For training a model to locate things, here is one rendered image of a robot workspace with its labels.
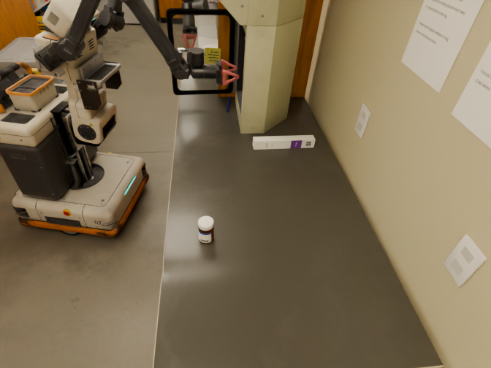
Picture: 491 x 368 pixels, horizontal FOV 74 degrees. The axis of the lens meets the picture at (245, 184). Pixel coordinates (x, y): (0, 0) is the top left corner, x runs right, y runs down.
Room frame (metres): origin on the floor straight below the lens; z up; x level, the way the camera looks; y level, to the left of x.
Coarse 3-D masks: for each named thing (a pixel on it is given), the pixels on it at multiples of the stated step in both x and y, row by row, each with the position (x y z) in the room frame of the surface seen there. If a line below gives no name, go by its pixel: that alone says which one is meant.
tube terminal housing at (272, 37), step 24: (264, 0) 1.30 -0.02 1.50; (288, 0) 1.35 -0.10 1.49; (264, 24) 1.30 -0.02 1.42; (288, 24) 1.37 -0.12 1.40; (264, 48) 1.30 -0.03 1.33; (288, 48) 1.39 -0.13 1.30; (264, 72) 1.30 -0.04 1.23; (288, 72) 1.42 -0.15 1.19; (264, 96) 1.30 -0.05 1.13; (288, 96) 1.45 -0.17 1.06; (240, 120) 1.31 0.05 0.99; (264, 120) 1.30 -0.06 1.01
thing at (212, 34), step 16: (176, 16) 1.52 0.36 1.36; (192, 16) 1.54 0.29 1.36; (208, 16) 1.56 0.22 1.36; (224, 16) 1.57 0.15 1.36; (176, 32) 1.52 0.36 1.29; (192, 32) 1.54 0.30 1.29; (208, 32) 1.56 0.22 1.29; (224, 32) 1.58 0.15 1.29; (176, 48) 1.52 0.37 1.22; (208, 48) 1.56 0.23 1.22; (224, 48) 1.58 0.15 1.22; (208, 64) 1.56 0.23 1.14; (224, 64) 1.58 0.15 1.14; (192, 80) 1.54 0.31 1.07; (208, 80) 1.56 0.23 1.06
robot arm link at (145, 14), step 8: (128, 0) 1.34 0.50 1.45; (136, 0) 1.35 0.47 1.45; (136, 8) 1.35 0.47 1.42; (144, 8) 1.36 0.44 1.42; (136, 16) 1.36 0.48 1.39; (144, 16) 1.36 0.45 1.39; (152, 16) 1.38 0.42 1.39; (144, 24) 1.36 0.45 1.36; (152, 24) 1.36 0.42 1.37; (152, 32) 1.36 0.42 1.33; (160, 32) 1.37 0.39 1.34; (152, 40) 1.37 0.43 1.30; (160, 40) 1.36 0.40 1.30; (168, 40) 1.39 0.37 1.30; (160, 48) 1.37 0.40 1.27; (168, 48) 1.37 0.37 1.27; (168, 56) 1.37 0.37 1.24; (176, 56) 1.37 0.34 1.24; (168, 64) 1.37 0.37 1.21; (176, 64) 1.37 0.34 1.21; (184, 64) 1.41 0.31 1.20
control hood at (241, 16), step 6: (222, 0) 1.27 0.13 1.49; (228, 0) 1.27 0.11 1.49; (234, 0) 1.28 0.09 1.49; (240, 0) 1.28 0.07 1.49; (246, 0) 1.28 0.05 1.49; (228, 6) 1.27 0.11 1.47; (234, 6) 1.28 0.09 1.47; (240, 6) 1.28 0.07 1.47; (246, 6) 1.29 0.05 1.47; (234, 12) 1.28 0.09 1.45; (240, 12) 1.28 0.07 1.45; (246, 12) 1.29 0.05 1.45; (240, 18) 1.28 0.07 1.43; (246, 18) 1.29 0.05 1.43; (240, 24) 1.28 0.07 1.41; (246, 24) 1.29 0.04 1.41
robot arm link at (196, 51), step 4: (192, 48) 1.41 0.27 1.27; (196, 48) 1.41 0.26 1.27; (200, 48) 1.41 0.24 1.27; (188, 52) 1.38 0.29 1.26; (192, 52) 1.37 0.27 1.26; (196, 52) 1.38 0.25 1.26; (200, 52) 1.38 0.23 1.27; (188, 56) 1.38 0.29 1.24; (192, 56) 1.37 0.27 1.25; (196, 56) 1.37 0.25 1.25; (200, 56) 1.37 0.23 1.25; (188, 60) 1.38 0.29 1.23; (192, 60) 1.37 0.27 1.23; (196, 60) 1.37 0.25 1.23; (200, 60) 1.37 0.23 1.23; (188, 64) 1.37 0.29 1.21; (192, 64) 1.38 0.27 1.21; (196, 64) 1.37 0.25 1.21; (200, 64) 1.38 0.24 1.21; (188, 68) 1.37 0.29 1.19; (176, 72) 1.36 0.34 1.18; (180, 72) 1.36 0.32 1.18; (184, 72) 1.36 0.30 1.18; (188, 72) 1.36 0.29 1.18; (176, 76) 1.36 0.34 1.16; (180, 76) 1.36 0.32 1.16; (184, 76) 1.36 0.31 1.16; (188, 76) 1.36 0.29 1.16
